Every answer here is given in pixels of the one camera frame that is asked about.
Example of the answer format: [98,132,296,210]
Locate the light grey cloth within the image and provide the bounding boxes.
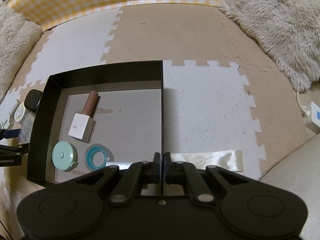
[259,132,320,240]

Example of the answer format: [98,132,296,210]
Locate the white power cable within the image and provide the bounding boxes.
[296,90,312,117]

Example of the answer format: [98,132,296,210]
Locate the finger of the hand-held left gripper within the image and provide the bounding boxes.
[0,129,22,140]
[0,144,30,155]

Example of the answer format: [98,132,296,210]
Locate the white satin ribbon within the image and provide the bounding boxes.
[170,150,243,172]

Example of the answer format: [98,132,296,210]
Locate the white power strip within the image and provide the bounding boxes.
[303,101,320,134]

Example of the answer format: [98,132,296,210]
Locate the clear plastic case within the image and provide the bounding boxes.
[18,112,35,145]

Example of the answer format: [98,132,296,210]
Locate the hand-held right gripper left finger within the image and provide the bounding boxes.
[57,152,162,205]

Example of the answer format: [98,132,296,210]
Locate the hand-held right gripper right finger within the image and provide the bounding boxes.
[162,152,260,205]

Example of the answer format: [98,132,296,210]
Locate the black oval case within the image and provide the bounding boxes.
[25,89,43,111]

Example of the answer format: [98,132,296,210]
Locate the foam puzzle mat tiles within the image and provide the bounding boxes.
[0,3,316,240]

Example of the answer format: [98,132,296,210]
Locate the black cardboard box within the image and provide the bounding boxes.
[26,60,165,196]

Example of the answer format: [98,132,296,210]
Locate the green round tape measure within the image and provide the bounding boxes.
[52,141,77,172]

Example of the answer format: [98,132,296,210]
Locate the clear tape roll teal core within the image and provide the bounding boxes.
[84,144,114,172]

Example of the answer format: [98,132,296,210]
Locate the white block brown handle tool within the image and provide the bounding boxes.
[67,91,100,143]

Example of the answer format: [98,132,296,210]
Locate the fluffy white pillow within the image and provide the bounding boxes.
[0,0,43,100]
[218,0,320,92]

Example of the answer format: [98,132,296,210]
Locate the round tin with floral lid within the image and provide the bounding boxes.
[14,102,27,123]

